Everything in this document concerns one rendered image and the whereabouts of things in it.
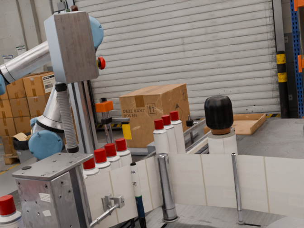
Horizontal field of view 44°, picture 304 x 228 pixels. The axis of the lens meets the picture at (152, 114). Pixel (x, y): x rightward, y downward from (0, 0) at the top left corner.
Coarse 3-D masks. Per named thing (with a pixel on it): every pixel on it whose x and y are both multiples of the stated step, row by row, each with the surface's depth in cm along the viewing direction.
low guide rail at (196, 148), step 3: (207, 138) 164; (204, 141) 161; (207, 141) 164; (198, 144) 157; (201, 144) 158; (204, 144) 161; (195, 147) 153; (198, 147) 155; (201, 147) 158; (192, 150) 151; (195, 150) 153; (198, 150) 155; (186, 153) 147; (189, 153) 148; (192, 153) 151
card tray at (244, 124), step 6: (234, 114) 223; (240, 114) 221; (246, 114) 219; (252, 114) 217; (258, 114) 215; (264, 114) 211; (234, 120) 223; (240, 120) 221; (246, 120) 219; (252, 120) 216; (258, 120) 201; (264, 120) 211; (234, 126) 209; (240, 126) 208; (246, 126) 206; (252, 126) 191; (258, 126) 200; (204, 132) 203; (240, 132) 196; (246, 132) 194; (252, 132) 191
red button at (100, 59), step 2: (98, 58) 110; (100, 58) 108; (102, 58) 109; (98, 60) 109; (100, 60) 108; (102, 60) 108; (104, 60) 109; (98, 62) 109; (100, 62) 108; (102, 62) 108; (104, 62) 109; (98, 64) 109; (100, 64) 109; (102, 64) 108; (104, 64) 109; (98, 66) 109; (100, 66) 109; (102, 66) 109; (104, 66) 109; (100, 68) 110; (102, 68) 109
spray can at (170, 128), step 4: (164, 116) 140; (168, 116) 140; (164, 120) 140; (168, 120) 140; (164, 124) 141; (168, 124) 141; (168, 128) 140; (172, 128) 141; (168, 132) 140; (172, 132) 141; (168, 136) 140; (172, 136) 141; (168, 140) 141; (172, 140) 141; (172, 144) 141; (172, 148) 141; (176, 148) 143; (172, 152) 142; (176, 152) 143
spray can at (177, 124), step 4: (172, 112) 146; (176, 112) 146; (172, 116) 146; (176, 116) 146; (172, 120) 146; (176, 120) 146; (172, 124) 146; (176, 124) 145; (180, 124) 146; (176, 128) 146; (180, 128) 146; (176, 132) 146; (180, 132) 147; (176, 136) 146; (180, 136) 147; (176, 140) 147; (180, 140) 147; (176, 144) 147; (180, 144) 147; (184, 144) 149; (180, 148) 147; (184, 148) 148; (180, 152) 148; (184, 152) 148
